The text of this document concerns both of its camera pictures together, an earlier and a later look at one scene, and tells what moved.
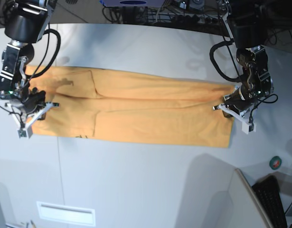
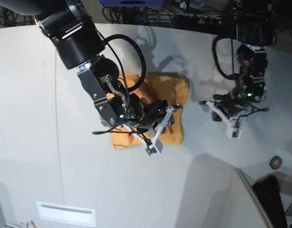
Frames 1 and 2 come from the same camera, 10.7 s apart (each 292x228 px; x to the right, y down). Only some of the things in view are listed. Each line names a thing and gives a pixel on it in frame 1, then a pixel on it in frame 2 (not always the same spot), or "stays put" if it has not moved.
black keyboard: [267, 189] stays put
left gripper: [27, 108] → [154, 117]
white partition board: [248, 211] stays put
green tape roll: [275, 162] stays put
